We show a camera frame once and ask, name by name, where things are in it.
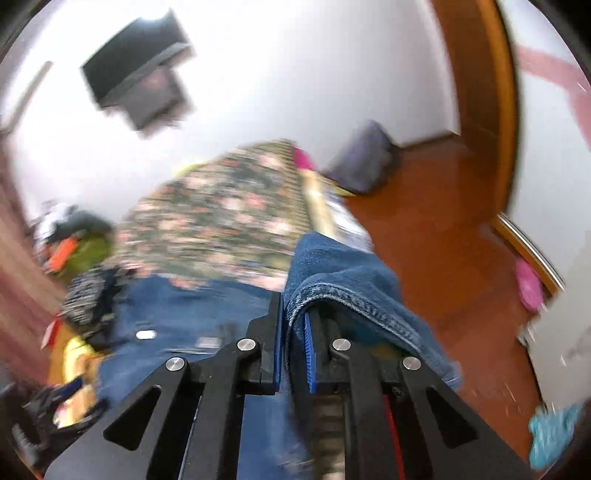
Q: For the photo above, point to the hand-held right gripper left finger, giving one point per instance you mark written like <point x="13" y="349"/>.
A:
<point x="277" y="350"/>

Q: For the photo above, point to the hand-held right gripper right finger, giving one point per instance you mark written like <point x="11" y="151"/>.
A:
<point x="310" y="360"/>

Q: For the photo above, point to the blue denim jeans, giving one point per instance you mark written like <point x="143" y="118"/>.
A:
<point x="341" y="277"/>

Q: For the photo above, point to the dark green floral blanket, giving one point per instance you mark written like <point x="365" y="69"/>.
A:
<point x="212" y="217"/>

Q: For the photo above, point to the beige bed sheet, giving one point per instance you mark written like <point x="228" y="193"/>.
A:
<point x="323" y="207"/>

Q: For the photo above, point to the pink pillow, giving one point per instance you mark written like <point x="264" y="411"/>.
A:
<point x="302" y="159"/>

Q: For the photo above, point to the dark patterned cloth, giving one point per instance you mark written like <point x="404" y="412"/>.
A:
<point x="85" y="300"/>

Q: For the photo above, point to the yellow cloth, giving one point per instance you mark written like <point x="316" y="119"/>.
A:
<point x="76" y="364"/>

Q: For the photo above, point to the green cloth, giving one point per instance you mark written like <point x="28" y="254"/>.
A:
<point x="90" y="254"/>

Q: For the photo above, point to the pink plastic item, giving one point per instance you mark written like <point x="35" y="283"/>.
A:
<point x="528" y="284"/>

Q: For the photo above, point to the orange box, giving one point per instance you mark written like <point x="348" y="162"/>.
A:
<point x="62" y="256"/>

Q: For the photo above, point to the dark object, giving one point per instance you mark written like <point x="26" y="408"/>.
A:
<point x="41" y="424"/>

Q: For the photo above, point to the white cabinet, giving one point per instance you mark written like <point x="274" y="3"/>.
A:
<point x="563" y="350"/>

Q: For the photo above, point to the teal cloth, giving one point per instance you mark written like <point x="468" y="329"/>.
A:
<point x="551" y="436"/>

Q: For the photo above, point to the red striped curtain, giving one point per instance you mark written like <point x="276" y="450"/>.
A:
<point x="23" y="286"/>

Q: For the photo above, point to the wooden door frame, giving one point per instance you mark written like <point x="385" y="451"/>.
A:
<point x="485" y="92"/>

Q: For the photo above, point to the black wall television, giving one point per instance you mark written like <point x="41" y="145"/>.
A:
<point x="134" y="60"/>

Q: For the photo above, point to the grey wall strip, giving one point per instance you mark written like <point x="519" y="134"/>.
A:
<point x="27" y="94"/>

